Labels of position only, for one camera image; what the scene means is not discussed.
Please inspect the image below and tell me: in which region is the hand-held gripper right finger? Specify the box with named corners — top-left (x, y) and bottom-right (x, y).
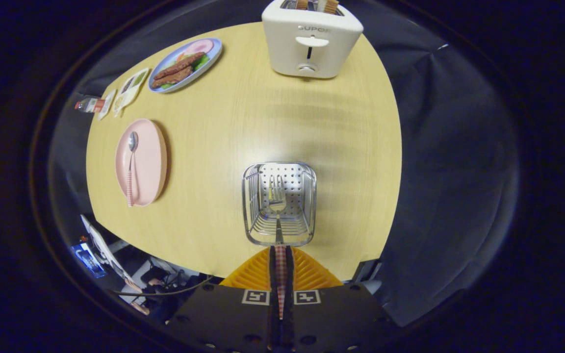
top-left (282, 247), bottom-right (391, 353)

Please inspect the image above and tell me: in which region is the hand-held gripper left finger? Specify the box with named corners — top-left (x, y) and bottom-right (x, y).
top-left (167, 247), bottom-right (283, 353)

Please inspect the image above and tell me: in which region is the fork with pink checked handle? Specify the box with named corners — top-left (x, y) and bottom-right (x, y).
top-left (268, 175), bottom-right (288, 320)

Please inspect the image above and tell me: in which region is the spoon with pink checked handle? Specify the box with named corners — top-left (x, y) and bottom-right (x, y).
top-left (126, 131), bottom-right (139, 207)

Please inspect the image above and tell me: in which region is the white angled panel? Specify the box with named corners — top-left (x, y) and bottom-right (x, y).
top-left (80, 214), bottom-right (143, 294)

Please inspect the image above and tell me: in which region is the metal cutlery basket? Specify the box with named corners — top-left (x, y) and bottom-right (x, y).
top-left (242, 162), bottom-right (317, 247)

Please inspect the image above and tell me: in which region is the blue glowing screen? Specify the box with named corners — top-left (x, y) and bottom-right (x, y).
top-left (71, 242), bottom-right (107, 279)

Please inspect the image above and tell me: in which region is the pink plate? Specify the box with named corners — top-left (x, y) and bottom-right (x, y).
top-left (115, 118), bottom-right (168, 207)

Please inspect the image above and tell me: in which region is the white square coaster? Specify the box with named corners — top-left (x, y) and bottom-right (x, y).
top-left (97, 89), bottom-right (117, 121)

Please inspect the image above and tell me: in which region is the white divided condiment tray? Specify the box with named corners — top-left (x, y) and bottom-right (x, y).
top-left (113, 68), bottom-right (150, 117)

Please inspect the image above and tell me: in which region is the brown meat slice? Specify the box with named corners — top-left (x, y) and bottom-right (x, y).
top-left (151, 66), bottom-right (194, 89)
top-left (154, 51), bottom-right (206, 81)

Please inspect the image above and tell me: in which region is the clear plastic water bottle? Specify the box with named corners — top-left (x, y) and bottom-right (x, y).
top-left (75, 97), bottom-right (106, 114)

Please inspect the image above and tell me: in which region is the green lettuce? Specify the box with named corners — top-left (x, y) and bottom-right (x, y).
top-left (157, 53), bottom-right (210, 90)

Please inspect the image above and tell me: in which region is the white toaster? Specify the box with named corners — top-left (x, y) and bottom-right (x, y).
top-left (261, 0), bottom-right (364, 79)

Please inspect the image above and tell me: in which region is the blue plate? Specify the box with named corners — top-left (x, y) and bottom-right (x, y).
top-left (148, 38), bottom-right (223, 94)

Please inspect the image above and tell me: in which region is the pink ham slice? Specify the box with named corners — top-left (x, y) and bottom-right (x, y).
top-left (184, 39), bottom-right (214, 55)

